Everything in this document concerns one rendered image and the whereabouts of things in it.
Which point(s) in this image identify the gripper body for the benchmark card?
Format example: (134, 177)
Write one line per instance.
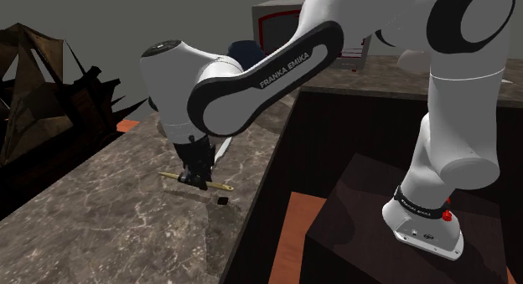
(198, 156)

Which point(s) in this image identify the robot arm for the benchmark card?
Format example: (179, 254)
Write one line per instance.
(457, 124)

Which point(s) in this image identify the white knife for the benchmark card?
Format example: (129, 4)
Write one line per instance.
(224, 148)

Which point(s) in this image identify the yellow pen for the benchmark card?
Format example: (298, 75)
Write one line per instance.
(222, 187)

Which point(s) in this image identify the small black cube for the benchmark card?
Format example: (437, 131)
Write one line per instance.
(222, 200)

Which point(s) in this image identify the dark blue round object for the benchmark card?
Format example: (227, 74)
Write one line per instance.
(245, 54)

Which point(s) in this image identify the grey microwave with red trim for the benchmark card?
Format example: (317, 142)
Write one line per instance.
(278, 26)

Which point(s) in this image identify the brown spiky plant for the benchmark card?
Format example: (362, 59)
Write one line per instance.
(45, 107)

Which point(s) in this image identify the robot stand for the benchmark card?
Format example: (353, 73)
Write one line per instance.
(359, 217)

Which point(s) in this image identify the white rounded object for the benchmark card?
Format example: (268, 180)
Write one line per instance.
(412, 61)

